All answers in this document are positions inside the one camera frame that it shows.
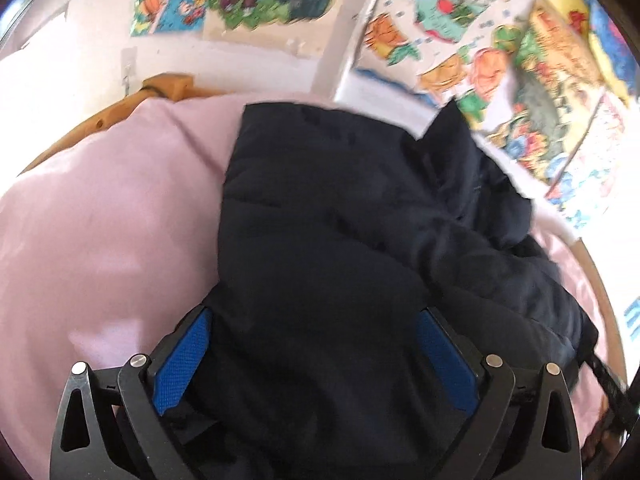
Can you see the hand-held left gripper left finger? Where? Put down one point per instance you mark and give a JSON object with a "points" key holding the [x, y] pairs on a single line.
{"points": [[182, 355]]}

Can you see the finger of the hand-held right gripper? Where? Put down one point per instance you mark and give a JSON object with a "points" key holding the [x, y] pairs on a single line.
{"points": [[607, 377]]}

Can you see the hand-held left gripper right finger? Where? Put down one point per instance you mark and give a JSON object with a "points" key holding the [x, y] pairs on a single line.
{"points": [[445, 360]]}

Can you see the dark navy puffer jacket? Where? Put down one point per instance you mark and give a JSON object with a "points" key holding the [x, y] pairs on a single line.
{"points": [[325, 235]]}

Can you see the pink duvet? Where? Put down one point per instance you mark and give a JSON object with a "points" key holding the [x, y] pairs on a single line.
{"points": [[100, 235]]}

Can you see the tower and elephant drawing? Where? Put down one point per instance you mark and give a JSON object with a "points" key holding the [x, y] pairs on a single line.
{"points": [[590, 170]]}

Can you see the fields and river landscape drawing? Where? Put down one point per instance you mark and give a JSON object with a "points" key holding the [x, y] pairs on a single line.
{"points": [[545, 95]]}

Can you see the vertical white conduit pipe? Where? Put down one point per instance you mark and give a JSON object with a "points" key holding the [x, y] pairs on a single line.
{"points": [[350, 35]]}

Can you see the turtles and ship drawing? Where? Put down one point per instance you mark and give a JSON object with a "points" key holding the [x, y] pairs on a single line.
{"points": [[430, 20]]}

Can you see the wooden bed frame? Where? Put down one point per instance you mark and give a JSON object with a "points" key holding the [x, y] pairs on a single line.
{"points": [[170, 85]]}

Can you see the white wall outlet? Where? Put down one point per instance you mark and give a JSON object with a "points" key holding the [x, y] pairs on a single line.
{"points": [[129, 62]]}

